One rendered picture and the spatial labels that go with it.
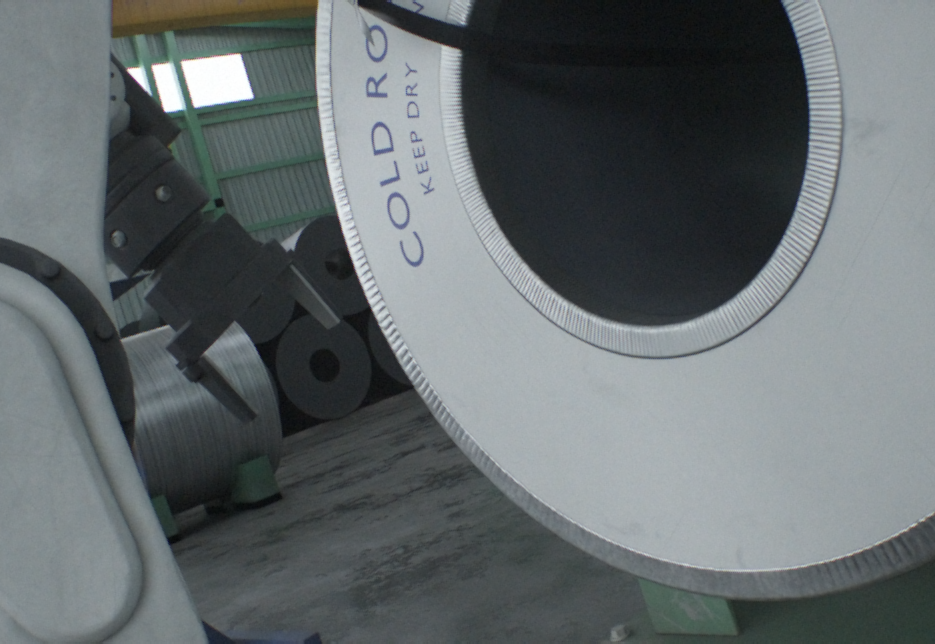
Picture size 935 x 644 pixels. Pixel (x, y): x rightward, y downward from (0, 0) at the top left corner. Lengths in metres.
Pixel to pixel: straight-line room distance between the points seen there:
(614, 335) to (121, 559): 0.82
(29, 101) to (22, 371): 0.13
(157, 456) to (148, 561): 5.25
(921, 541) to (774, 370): 0.24
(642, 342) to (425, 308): 0.40
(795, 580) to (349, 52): 0.96
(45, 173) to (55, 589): 0.18
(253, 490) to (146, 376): 0.99
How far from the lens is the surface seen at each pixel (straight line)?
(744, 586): 1.10
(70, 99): 0.42
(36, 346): 0.35
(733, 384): 1.00
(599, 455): 1.16
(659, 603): 1.50
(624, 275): 1.22
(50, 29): 0.44
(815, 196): 0.89
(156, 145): 0.69
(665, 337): 1.03
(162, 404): 5.62
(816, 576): 1.03
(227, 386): 0.67
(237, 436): 5.81
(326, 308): 0.72
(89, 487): 0.34
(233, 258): 0.68
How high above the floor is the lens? 0.59
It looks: level
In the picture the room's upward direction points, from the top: 20 degrees counter-clockwise
